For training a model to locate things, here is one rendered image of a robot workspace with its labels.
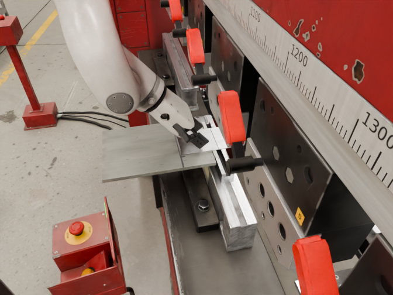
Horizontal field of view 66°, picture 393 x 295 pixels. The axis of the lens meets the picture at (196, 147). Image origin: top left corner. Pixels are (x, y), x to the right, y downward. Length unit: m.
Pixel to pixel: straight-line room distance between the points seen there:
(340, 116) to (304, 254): 0.10
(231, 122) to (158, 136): 0.46
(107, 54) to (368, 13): 0.39
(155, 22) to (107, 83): 1.02
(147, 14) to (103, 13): 0.98
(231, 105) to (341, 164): 0.16
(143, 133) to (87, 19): 0.37
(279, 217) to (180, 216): 0.46
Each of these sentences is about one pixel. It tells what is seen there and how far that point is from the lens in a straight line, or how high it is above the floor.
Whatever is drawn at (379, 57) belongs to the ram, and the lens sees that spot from 0.20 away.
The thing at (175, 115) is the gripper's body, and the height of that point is 1.12.
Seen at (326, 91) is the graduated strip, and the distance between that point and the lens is 0.24.
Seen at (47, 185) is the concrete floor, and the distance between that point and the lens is 2.22.
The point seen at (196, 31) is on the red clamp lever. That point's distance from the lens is 0.53.
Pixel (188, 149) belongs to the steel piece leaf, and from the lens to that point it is 0.75.
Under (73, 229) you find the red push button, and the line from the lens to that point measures 0.89.
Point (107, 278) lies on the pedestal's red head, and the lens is 0.84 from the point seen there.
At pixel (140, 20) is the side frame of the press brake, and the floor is 1.01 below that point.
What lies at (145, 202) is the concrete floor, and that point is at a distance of 1.93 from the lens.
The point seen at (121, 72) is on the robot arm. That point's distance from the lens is 0.52.
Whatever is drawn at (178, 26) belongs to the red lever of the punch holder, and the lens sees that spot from 0.69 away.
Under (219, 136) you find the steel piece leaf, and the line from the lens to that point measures 0.79.
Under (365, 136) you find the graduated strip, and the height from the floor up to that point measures 1.38.
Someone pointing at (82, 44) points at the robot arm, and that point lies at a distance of 0.52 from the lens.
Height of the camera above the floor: 1.50
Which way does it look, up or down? 42 degrees down
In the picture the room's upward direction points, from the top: straight up
